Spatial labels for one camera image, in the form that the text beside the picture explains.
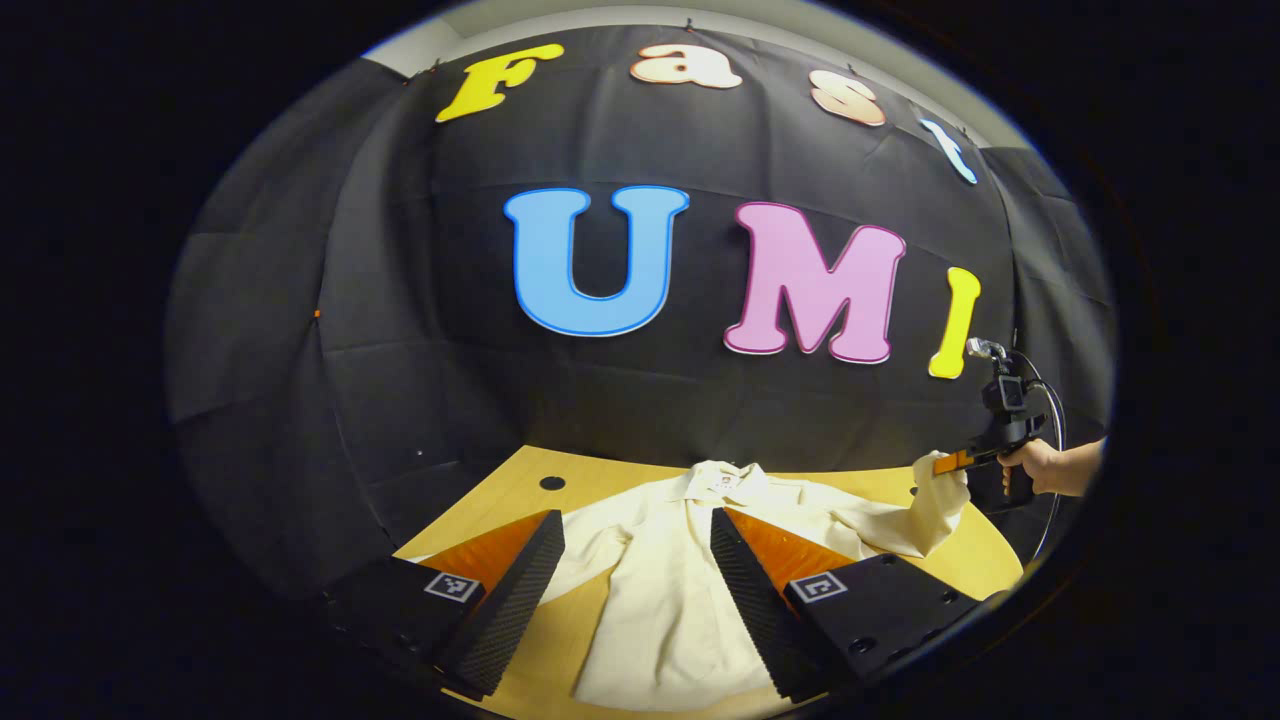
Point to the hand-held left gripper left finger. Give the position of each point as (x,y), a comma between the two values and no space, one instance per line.
(505,610)

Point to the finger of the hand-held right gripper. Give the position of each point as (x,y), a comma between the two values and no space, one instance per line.
(952,463)

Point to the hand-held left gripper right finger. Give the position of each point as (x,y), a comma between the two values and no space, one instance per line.
(760,610)

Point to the cream button shirt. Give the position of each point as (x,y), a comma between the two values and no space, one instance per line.
(670,600)

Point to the black backdrop cloth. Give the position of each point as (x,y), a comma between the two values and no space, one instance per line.
(420,300)

